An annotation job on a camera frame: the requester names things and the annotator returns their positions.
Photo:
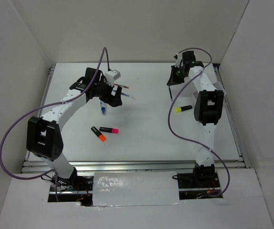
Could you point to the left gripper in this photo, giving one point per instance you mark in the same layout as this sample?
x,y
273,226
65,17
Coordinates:
x,y
115,100

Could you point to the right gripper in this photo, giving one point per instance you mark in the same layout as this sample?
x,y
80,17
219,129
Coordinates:
x,y
173,79

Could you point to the blue pen clear cap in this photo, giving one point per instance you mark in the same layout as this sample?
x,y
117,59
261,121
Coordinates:
x,y
126,95

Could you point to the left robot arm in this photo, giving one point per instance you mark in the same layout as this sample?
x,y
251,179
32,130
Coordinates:
x,y
44,137

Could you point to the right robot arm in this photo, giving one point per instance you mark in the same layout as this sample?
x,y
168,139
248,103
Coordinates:
x,y
207,109

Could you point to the red pen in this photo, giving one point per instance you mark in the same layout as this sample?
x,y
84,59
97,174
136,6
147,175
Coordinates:
x,y
119,85

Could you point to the yellow highlighter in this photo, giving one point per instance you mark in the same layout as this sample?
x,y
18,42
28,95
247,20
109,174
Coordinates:
x,y
183,108

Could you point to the pink highlighter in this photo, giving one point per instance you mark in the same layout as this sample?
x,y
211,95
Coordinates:
x,y
109,130

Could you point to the orange highlighter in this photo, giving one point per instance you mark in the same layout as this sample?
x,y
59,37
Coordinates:
x,y
98,133

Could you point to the white divided container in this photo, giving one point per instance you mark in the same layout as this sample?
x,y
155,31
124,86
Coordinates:
x,y
217,85

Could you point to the white cover plate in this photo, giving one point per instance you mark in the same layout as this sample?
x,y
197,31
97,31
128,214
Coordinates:
x,y
135,189

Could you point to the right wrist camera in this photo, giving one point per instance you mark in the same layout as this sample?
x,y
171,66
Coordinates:
x,y
178,60

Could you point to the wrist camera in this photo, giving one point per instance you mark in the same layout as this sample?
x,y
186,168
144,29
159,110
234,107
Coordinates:
x,y
111,76
178,60

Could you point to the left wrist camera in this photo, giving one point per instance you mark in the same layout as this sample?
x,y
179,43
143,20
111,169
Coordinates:
x,y
111,76

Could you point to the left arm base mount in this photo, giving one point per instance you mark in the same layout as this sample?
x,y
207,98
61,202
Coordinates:
x,y
81,192

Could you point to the aluminium frame rail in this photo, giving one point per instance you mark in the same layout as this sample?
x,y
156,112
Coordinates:
x,y
37,167

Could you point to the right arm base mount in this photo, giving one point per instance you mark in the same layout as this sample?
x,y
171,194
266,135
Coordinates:
x,y
193,187

